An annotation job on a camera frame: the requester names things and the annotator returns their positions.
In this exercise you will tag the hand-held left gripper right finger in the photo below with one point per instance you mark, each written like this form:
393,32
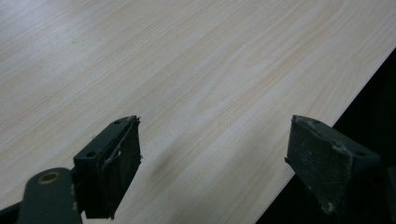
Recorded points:
323,165

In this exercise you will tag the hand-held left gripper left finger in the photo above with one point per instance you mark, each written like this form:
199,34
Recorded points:
107,168

